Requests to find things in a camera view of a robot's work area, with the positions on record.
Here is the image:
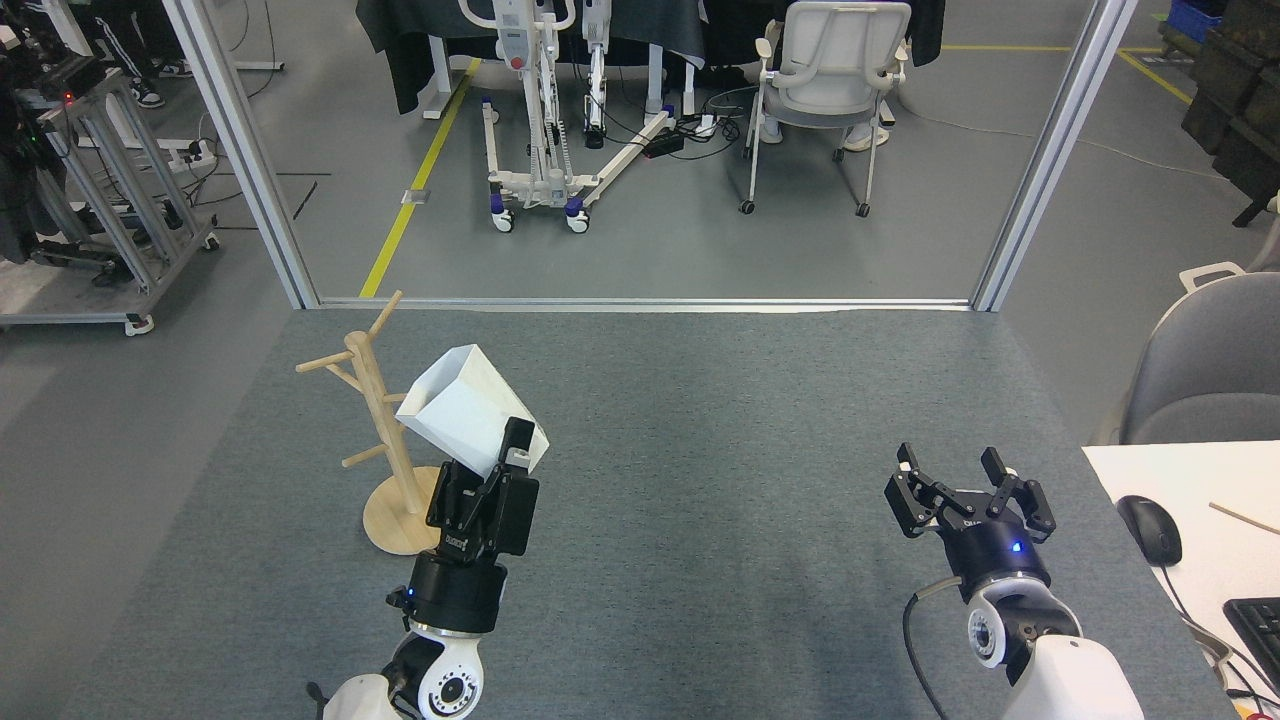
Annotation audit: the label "wooden cup rack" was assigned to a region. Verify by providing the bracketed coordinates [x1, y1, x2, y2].
[296, 291, 446, 557]

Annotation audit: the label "grey upholstered chair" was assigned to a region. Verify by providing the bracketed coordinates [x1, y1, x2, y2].
[1095, 190, 1280, 446]

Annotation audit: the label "thin wooden stick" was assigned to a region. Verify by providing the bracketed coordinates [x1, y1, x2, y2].
[1208, 502, 1280, 536]

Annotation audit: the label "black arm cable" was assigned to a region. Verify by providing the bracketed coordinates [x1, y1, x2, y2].
[901, 577, 963, 720]

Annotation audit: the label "silver aluminium post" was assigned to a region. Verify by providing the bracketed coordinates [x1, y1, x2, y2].
[162, 0, 321, 311]
[970, 0, 1141, 313]

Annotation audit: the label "aluminium frame cart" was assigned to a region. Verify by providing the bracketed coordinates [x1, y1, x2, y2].
[0, 60, 221, 336]

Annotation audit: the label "white wheeled stand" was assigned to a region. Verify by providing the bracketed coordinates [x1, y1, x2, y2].
[458, 0, 679, 236]

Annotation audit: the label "blue plastic bin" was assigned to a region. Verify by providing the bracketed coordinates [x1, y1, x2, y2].
[1168, 0, 1226, 46]

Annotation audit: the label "black keyboard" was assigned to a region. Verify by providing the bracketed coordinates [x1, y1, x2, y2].
[1222, 597, 1280, 693]

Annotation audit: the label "black stacked crates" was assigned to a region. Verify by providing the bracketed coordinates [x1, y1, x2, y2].
[1180, 0, 1280, 229]

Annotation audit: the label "black computer mouse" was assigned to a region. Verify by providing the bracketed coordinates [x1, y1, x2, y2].
[1116, 494, 1184, 569]

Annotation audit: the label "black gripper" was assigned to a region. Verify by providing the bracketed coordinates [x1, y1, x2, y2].
[404, 417, 542, 636]
[884, 442, 1059, 604]

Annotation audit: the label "white desk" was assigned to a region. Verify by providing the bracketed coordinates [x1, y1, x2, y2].
[1082, 440, 1280, 720]

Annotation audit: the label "white office chair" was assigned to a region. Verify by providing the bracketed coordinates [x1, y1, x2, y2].
[740, 0, 913, 219]

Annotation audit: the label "dark table cloth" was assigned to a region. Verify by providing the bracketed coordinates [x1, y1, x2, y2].
[355, 0, 706, 116]

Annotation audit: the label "white hexagonal cup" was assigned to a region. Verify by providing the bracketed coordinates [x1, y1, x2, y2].
[395, 344, 551, 479]

